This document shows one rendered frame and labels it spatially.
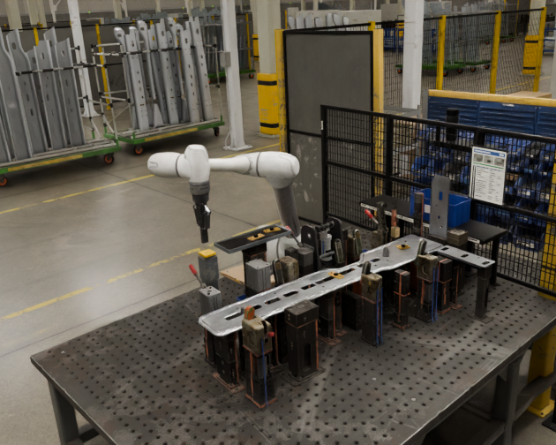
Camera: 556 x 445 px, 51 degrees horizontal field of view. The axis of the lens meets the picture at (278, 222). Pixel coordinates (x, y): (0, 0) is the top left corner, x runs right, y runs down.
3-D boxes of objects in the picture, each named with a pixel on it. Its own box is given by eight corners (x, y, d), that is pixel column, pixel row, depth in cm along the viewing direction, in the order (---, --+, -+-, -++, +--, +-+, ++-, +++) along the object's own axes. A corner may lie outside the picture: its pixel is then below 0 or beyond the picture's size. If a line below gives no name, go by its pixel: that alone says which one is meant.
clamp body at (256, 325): (261, 412, 233) (256, 333, 221) (241, 395, 244) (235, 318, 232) (282, 402, 239) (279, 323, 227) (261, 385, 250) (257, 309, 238)
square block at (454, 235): (455, 297, 315) (459, 235, 302) (443, 292, 321) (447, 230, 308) (464, 293, 319) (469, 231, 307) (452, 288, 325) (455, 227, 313)
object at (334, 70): (389, 258, 537) (394, 27, 468) (379, 262, 529) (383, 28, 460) (289, 224, 631) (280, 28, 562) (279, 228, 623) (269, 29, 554)
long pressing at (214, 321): (221, 341, 230) (221, 337, 229) (193, 320, 247) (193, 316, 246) (447, 246, 307) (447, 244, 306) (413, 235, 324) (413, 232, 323)
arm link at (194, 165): (214, 177, 262) (188, 176, 266) (212, 142, 256) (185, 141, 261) (204, 184, 252) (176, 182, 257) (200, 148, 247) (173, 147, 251)
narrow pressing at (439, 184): (446, 239, 313) (449, 177, 302) (428, 233, 322) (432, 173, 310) (447, 238, 314) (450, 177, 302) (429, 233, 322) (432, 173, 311)
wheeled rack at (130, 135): (135, 156, 960) (120, 44, 899) (104, 148, 1028) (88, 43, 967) (225, 136, 1083) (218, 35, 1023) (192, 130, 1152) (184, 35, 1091)
